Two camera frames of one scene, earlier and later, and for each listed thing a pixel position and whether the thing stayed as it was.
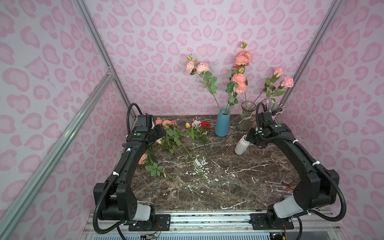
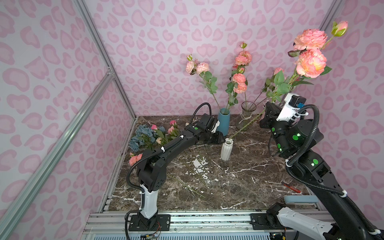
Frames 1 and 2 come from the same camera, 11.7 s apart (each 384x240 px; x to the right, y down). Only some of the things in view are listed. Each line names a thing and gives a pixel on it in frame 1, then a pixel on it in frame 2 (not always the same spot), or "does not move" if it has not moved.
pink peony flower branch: (242, 60) does not move
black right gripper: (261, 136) -> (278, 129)
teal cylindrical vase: (222, 122) does not move
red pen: (290, 187) does not move
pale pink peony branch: (202, 68) does not move
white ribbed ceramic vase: (242, 145) -> (226, 149)
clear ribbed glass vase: (244, 123) does not move
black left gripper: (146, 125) -> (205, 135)
